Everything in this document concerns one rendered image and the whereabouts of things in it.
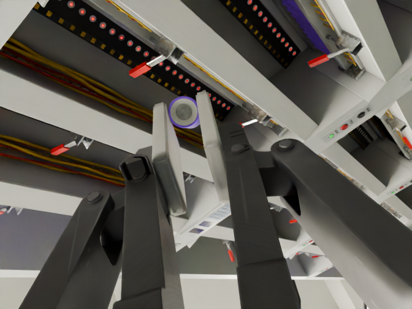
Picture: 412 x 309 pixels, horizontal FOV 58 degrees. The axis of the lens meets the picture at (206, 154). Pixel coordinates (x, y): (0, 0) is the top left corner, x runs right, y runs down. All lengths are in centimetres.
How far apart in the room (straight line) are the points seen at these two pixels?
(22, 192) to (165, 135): 55
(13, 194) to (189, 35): 39
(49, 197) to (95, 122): 20
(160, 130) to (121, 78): 62
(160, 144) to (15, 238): 84
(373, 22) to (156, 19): 37
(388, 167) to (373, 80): 71
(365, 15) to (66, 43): 50
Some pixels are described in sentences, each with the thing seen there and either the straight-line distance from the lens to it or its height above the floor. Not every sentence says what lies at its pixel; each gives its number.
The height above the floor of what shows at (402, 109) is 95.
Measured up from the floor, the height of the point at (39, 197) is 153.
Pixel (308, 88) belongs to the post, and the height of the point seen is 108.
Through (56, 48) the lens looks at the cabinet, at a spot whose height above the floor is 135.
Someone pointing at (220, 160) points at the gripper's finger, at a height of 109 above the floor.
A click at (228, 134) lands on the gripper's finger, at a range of 17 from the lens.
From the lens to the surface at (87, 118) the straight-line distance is 58.
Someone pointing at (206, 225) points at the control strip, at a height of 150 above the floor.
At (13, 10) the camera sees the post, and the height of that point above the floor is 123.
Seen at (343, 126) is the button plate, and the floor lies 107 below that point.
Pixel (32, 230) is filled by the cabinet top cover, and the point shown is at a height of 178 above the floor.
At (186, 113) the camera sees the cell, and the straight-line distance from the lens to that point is 21.
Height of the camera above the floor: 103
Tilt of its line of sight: 21 degrees up
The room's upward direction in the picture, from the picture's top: 128 degrees counter-clockwise
